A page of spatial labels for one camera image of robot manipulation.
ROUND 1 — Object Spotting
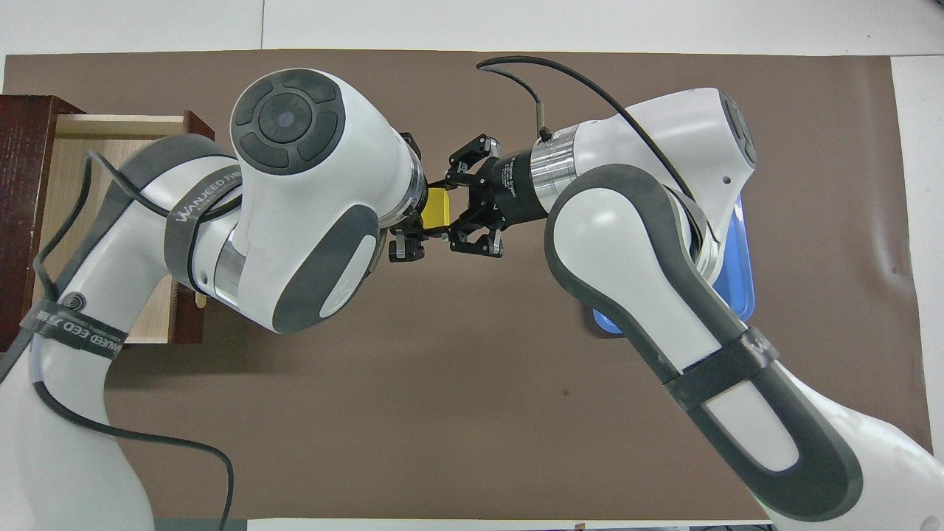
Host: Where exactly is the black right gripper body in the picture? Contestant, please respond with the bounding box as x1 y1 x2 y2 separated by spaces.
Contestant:
479 150 550 228

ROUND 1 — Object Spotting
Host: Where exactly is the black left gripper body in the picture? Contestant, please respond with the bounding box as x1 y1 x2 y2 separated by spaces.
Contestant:
398 133 428 192

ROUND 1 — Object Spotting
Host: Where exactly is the yellow block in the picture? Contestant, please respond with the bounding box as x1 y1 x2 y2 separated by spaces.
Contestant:
420 188 452 228

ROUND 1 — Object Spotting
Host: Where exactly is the wooden drawer with white handle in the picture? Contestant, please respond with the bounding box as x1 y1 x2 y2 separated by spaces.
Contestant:
33 111 216 346

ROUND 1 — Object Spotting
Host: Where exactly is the brown table mat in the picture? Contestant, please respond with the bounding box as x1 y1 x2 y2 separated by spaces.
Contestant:
0 49 941 521

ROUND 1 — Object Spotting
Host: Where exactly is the blue plastic tray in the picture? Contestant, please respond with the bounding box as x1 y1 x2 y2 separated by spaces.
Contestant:
594 188 754 336

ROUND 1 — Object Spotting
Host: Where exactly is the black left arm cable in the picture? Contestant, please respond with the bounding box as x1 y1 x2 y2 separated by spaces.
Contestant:
29 151 237 531

